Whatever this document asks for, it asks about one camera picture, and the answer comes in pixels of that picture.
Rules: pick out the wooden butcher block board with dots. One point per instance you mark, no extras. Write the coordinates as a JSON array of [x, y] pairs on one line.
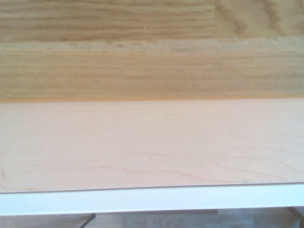
[[142, 59]]

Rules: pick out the white drawer cabinet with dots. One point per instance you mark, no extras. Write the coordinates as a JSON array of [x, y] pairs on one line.
[[152, 199]]

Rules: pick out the black stand leg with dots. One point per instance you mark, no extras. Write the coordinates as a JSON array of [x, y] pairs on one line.
[[89, 219]]

